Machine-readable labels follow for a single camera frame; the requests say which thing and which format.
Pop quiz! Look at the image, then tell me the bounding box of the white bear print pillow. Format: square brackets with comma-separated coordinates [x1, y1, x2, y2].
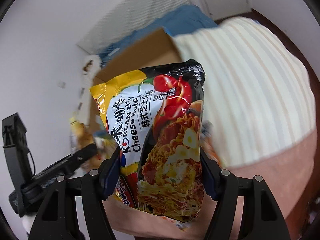
[75, 55, 101, 126]

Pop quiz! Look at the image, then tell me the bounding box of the blue bed sheet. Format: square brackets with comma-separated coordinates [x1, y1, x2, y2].
[98, 5, 217, 68]

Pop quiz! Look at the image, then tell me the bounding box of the striped pink cat blanket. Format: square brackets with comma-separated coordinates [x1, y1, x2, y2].
[104, 17, 317, 239]

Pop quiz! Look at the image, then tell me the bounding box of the yellow panda snack bag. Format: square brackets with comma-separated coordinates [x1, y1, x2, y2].
[69, 115, 106, 170]

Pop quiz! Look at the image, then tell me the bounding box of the white wall socket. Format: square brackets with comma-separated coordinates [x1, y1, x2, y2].
[58, 81, 66, 89]

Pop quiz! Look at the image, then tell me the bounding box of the yellow Korean cheese noodle pack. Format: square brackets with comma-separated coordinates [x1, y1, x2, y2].
[90, 59, 205, 223]

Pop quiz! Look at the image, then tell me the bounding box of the open cardboard milk box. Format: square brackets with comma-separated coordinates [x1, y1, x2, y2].
[88, 27, 185, 131]

